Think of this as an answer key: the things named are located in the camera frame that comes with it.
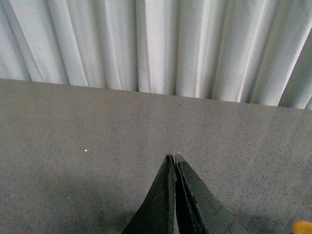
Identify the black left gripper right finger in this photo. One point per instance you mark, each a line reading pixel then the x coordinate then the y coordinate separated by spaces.
pixel 198 211

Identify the yellow push button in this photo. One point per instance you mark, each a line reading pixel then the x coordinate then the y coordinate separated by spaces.
pixel 302 227

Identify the white pleated curtain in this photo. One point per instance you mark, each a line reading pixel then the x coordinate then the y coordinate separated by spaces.
pixel 248 51

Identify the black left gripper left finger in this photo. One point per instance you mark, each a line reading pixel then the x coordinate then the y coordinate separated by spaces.
pixel 157 212

